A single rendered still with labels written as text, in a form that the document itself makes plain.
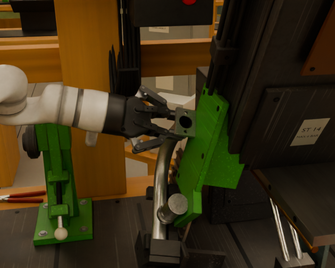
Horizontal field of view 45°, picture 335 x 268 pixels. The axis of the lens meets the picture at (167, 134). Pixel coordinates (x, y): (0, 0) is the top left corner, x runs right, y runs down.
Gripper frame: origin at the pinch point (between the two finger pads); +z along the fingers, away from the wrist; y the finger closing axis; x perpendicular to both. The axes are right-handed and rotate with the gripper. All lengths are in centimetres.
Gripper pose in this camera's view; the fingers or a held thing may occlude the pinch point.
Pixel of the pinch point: (177, 125)
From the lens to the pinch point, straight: 77.3
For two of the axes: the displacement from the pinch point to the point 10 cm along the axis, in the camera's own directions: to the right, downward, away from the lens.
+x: -3.1, 3.5, 8.9
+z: 9.5, 1.6, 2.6
